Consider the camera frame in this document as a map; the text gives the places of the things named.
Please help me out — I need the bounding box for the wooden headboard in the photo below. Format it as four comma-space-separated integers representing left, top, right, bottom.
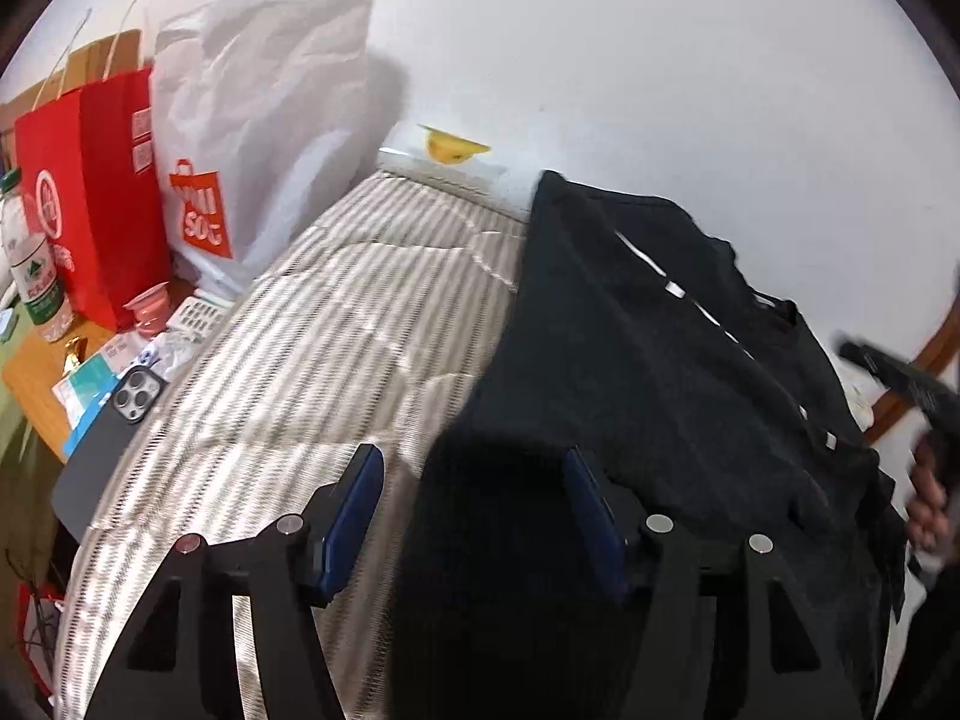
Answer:
0, 29, 142, 171

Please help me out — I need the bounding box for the smartphone in dark case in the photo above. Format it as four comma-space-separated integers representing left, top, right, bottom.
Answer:
50, 366, 166, 543

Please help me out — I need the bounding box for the red paper shopping bag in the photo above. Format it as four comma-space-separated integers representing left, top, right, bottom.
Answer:
14, 68, 171, 332

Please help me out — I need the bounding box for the person's right hand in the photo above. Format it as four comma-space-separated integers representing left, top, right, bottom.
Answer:
907, 431, 958, 561

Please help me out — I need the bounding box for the black sweatshirt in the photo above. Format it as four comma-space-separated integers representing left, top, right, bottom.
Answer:
389, 171, 905, 718

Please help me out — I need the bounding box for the wooden bedside table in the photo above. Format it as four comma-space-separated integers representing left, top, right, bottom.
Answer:
0, 276, 197, 464

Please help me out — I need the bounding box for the plastic water bottle green label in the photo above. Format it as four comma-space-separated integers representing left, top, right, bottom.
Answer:
2, 167, 73, 343

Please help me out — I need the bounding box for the blue tissue packet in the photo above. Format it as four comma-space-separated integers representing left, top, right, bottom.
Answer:
52, 355, 117, 458

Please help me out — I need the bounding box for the brown wooden door frame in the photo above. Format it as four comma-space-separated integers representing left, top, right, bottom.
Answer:
861, 301, 958, 444

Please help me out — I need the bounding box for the rolled white paper poster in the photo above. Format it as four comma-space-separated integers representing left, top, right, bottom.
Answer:
376, 121, 540, 221

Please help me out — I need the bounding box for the striped quilted mattress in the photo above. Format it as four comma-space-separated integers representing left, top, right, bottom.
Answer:
53, 172, 527, 718

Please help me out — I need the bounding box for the pink plastic cup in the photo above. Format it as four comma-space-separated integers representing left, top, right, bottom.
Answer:
125, 281, 172, 338

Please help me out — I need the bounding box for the white Miniso plastic bag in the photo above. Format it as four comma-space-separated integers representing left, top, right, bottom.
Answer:
149, 0, 374, 298

